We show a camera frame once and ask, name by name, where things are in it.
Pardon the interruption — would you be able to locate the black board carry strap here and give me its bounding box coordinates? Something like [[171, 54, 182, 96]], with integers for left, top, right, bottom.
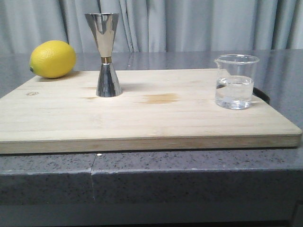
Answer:
[[252, 87, 271, 105]]

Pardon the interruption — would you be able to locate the yellow lemon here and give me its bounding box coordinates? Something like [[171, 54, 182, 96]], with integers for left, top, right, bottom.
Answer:
[[29, 40, 76, 79]]

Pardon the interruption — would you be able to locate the light wooden cutting board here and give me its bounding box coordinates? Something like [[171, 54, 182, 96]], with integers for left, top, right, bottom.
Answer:
[[0, 69, 302, 154]]

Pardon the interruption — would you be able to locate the steel double-cone jigger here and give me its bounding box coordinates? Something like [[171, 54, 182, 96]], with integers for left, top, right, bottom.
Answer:
[[85, 13, 122, 97]]

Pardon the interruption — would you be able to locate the clear glass beaker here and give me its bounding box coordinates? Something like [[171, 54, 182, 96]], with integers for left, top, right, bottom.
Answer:
[[214, 54, 259, 110]]

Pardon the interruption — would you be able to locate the grey pleated curtain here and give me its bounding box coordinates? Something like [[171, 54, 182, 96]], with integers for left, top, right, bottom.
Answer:
[[0, 0, 303, 54]]

